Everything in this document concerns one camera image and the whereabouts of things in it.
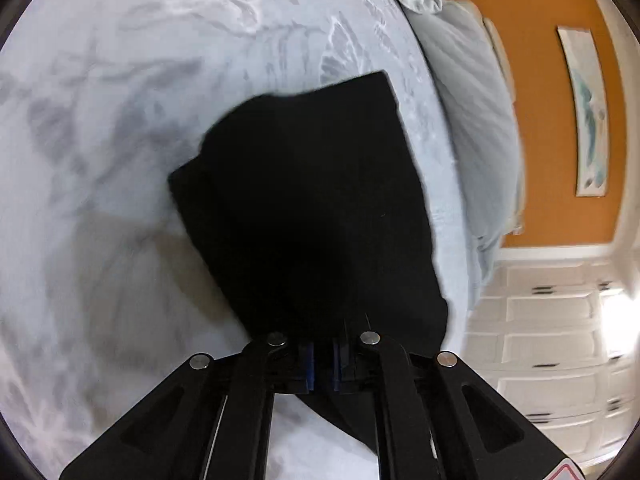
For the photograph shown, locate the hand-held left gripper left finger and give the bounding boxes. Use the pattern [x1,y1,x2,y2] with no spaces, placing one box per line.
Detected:
[59,331,317,480]

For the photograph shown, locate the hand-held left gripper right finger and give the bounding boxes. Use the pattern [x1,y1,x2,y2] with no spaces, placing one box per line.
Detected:
[331,330,587,480]

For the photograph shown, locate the black pants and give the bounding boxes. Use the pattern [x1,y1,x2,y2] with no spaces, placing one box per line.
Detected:
[167,70,451,458]

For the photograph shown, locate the white panelled closet doors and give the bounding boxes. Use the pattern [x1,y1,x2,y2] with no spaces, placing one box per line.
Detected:
[462,255,636,471]

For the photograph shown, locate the grey pillow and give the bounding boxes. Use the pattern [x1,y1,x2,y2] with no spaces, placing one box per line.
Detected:
[405,0,526,306]

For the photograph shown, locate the butterfly print bedspread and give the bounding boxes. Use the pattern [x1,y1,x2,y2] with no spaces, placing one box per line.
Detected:
[0,0,473,480]

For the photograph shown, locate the framed wall picture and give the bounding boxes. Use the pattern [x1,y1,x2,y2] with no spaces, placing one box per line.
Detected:
[556,25,612,198]

